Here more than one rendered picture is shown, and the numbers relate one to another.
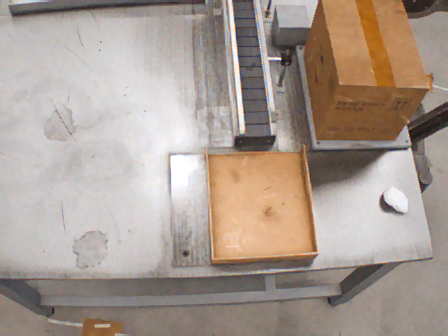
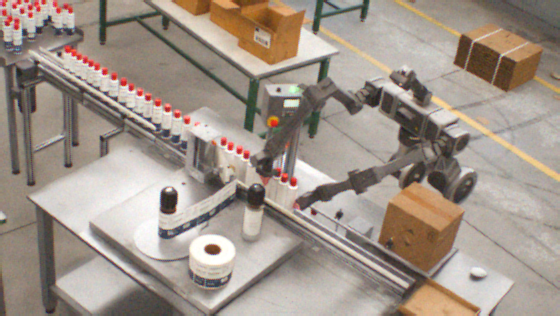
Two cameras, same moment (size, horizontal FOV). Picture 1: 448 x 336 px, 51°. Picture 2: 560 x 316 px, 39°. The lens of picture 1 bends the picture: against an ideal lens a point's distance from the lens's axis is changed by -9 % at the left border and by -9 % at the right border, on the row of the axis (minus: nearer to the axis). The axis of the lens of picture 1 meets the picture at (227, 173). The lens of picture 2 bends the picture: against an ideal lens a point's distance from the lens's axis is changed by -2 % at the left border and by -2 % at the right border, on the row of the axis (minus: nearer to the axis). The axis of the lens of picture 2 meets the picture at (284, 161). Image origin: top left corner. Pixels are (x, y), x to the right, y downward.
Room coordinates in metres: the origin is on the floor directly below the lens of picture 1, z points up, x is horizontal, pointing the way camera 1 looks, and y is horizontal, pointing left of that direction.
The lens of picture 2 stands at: (-0.77, 2.39, 3.39)
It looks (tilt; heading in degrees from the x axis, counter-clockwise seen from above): 35 degrees down; 314
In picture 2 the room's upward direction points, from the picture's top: 9 degrees clockwise
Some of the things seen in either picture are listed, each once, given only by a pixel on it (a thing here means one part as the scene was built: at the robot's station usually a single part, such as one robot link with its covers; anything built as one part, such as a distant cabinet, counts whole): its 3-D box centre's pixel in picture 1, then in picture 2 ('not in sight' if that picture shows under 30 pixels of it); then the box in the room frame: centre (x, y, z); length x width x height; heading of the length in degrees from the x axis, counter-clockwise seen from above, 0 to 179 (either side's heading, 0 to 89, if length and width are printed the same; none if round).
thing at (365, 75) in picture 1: (360, 69); (420, 226); (0.86, -0.32, 0.99); 0.30 x 0.24 x 0.27; 9
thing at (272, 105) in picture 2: not in sight; (281, 106); (1.59, 0.03, 1.38); 0.17 x 0.10 x 0.19; 66
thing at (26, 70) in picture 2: not in sight; (24, 88); (3.36, 0.57, 0.71); 0.15 x 0.12 x 0.34; 101
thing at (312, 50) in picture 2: not in sight; (203, 45); (3.78, -1.16, 0.39); 2.20 x 0.80 x 0.78; 0
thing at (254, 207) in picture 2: not in sight; (253, 211); (1.34, 0.36, 1.03); 0.09 x 0.09 x 0.30
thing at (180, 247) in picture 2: not in sight; (166, 238); (1.53, 0.72, 0.89); 0.31 x 0.31 x 0.01
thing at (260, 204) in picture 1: (260, 202); (439, 309); (0.49, -0.09, 0.85); 0.30 x 0.26 x 0.04; 11
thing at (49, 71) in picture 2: not in sight; (93, 147); (2.86, 0.36, 0.47); 1.17 x 0.38 x 0.94; 11
